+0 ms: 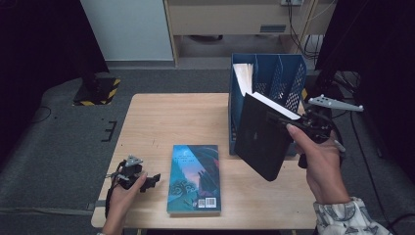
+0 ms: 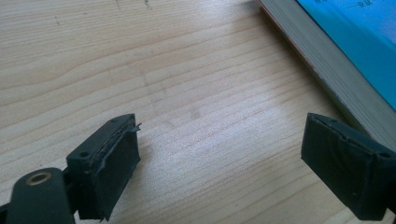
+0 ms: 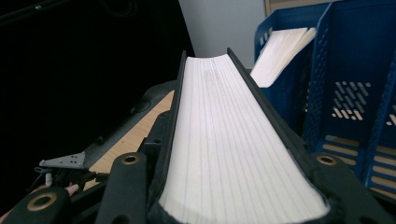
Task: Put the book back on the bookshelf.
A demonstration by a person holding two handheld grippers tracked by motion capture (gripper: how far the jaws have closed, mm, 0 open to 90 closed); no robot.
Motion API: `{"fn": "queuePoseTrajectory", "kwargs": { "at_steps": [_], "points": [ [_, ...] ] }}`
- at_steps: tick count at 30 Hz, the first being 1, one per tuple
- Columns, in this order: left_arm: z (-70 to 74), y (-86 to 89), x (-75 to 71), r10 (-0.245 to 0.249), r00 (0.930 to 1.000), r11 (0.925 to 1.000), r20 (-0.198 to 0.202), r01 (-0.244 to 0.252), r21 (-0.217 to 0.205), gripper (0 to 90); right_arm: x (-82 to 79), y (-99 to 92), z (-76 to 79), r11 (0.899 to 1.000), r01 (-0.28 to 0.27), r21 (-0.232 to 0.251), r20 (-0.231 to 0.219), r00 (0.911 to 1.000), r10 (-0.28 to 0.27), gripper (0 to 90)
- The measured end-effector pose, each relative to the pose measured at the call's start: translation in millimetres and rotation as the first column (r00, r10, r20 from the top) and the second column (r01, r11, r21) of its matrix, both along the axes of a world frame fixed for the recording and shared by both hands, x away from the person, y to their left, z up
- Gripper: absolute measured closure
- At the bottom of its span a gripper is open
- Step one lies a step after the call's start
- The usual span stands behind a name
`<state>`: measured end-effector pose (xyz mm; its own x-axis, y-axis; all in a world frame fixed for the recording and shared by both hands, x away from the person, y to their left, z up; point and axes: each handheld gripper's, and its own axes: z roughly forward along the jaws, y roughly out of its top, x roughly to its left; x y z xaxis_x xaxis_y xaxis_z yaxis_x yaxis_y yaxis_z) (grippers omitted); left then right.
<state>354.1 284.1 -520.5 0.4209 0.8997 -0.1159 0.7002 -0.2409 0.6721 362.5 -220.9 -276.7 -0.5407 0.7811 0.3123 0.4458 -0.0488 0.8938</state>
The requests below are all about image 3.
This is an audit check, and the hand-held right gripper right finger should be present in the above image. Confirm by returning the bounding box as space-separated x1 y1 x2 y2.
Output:
288 148 346 224

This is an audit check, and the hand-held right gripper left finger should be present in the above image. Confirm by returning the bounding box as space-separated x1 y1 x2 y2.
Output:
138 110 176 224

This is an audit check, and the black hardcover book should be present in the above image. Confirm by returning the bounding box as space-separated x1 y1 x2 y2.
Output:
146 46 344 224

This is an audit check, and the blue three-slot file rack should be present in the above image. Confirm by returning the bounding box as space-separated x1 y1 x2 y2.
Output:
253 0 396 200

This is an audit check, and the thick blue book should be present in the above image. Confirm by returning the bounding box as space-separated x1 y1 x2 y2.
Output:
249 27 318 125

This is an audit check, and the white cabinet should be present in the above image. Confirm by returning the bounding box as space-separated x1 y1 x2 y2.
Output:
178 0 267 69

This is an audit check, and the beige wooden desk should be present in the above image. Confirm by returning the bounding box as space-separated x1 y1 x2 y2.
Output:
263 0 337 17

